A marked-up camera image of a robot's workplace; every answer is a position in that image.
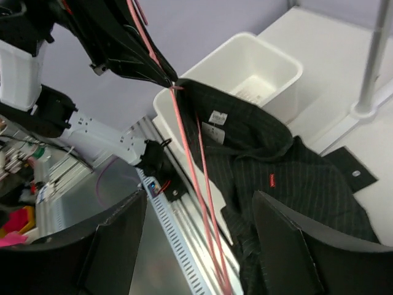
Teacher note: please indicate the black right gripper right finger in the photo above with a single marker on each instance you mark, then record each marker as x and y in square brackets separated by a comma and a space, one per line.
[303, 256]

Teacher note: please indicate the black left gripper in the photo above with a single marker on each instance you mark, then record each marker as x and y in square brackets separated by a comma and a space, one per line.
[112, 41]

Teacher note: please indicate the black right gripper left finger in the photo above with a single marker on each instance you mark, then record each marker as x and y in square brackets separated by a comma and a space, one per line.
[95, 256]

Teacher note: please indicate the black pinstriped shirt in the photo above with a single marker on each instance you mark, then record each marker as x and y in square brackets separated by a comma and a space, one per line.
[244, 149]

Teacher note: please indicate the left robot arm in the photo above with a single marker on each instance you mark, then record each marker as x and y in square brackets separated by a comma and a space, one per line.
[26, 30]

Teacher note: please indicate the white plastic basket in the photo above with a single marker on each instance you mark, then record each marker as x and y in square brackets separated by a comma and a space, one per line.
[253, 70]

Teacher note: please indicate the silver clothes rack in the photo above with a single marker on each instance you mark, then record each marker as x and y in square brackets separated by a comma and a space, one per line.
[364, 111]

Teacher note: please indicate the white slotted cable duct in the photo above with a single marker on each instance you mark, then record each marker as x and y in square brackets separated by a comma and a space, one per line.
[176, 238]

